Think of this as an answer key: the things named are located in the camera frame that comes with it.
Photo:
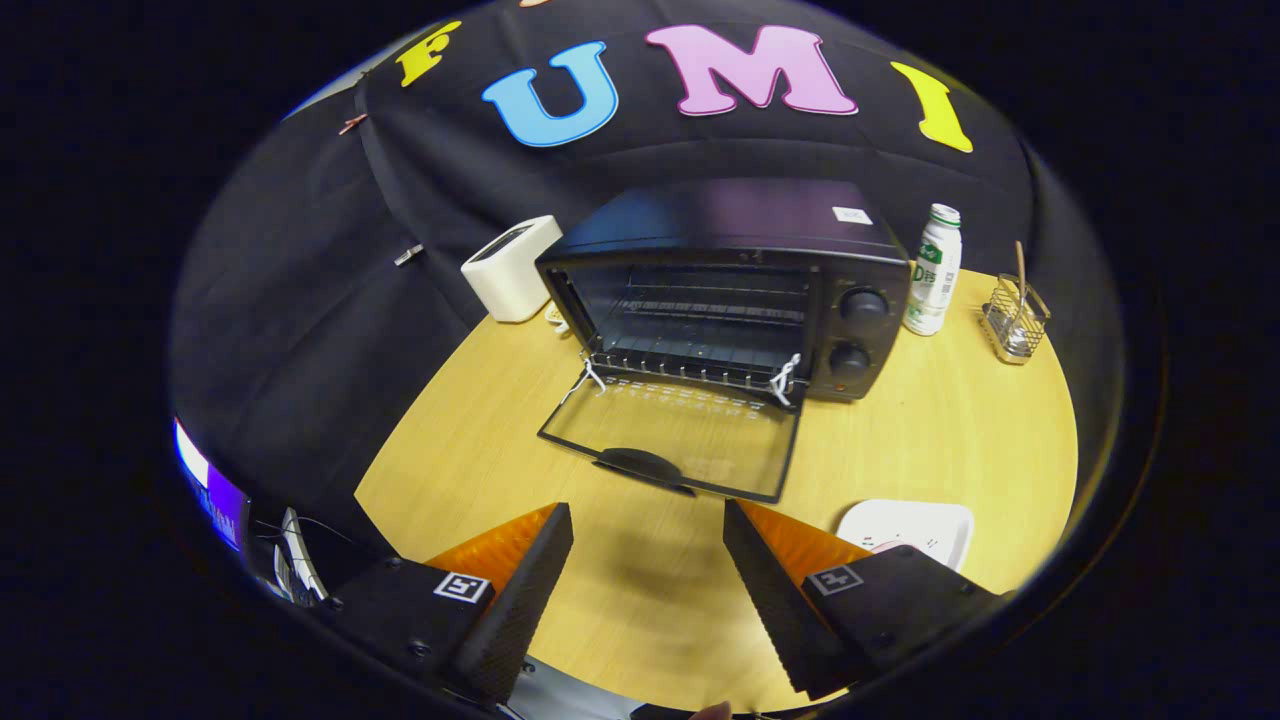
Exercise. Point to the lit monitor screen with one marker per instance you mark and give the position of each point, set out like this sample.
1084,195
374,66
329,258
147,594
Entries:
210,485

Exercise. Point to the silver metal clip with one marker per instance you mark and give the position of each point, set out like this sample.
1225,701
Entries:
408,254

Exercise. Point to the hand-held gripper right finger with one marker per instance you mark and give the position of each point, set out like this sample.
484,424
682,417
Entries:
765,585

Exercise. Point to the white rectangular dish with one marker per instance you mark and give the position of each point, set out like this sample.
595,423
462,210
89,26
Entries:
925,522

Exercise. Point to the red clip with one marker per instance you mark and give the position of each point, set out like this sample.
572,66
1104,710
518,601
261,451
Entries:
352,123

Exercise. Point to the wooden stick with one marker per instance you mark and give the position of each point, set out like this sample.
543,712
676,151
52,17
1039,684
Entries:
1021,265

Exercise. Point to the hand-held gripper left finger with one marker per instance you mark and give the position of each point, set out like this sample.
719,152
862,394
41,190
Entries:
525,585

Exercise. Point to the black toaster oven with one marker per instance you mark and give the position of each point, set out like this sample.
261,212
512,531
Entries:
720,225

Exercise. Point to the red round food slice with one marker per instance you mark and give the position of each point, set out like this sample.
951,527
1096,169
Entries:
885,546

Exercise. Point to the white slot toaster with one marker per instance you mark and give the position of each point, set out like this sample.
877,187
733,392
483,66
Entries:
505,275

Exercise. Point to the white plastic bottle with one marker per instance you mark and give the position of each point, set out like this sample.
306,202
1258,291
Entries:
935,275

